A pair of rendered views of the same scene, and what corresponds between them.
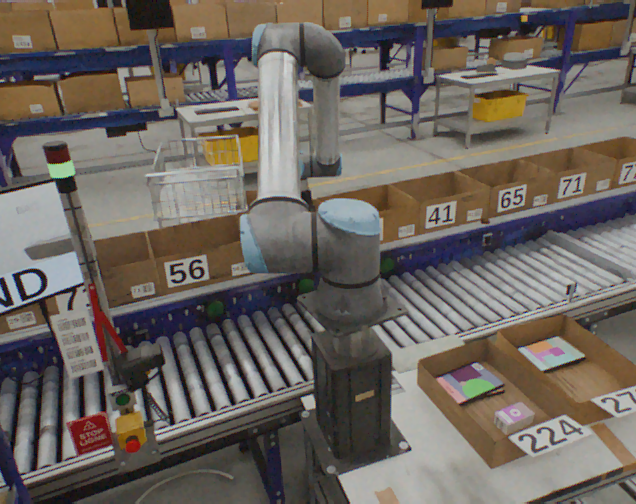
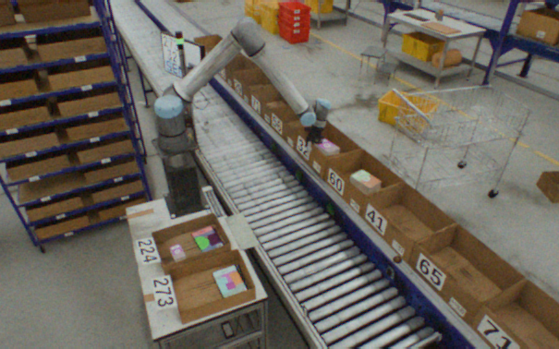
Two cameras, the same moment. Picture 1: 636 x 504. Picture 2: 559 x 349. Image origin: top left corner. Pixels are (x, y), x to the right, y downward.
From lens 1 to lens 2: 2.64 m
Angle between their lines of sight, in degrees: 70
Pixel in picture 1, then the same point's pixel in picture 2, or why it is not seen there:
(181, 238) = not seen: hidden behind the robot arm
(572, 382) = (205, 290)
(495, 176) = (495, 269)
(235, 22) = not seen: outside the picture
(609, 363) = (213, 308)
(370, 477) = (160, 207)
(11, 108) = (528, 28)
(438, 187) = (439, 222)
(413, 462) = (164, 220)
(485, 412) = (188, 246)
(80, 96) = not seen: outside the picture
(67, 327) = not seen: hidden behind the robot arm
